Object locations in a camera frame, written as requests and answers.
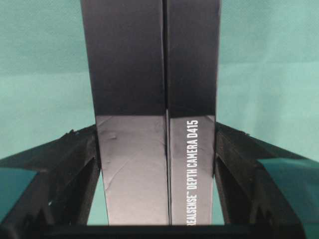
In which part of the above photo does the black D415 camera box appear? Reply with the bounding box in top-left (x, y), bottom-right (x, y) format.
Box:
top-left (81, 0), bottom-right (221, 226)

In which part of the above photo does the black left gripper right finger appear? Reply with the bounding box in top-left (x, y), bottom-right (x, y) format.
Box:
top-left (214, 123), bottom-right (319, 239)

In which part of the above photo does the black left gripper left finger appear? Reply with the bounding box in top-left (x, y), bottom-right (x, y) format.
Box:
top-left (0, 125), bottom-right (100, 239)

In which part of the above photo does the green table cloth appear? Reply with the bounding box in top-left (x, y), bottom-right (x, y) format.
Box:
top-left (0, 0), bottom-right (319, 226)

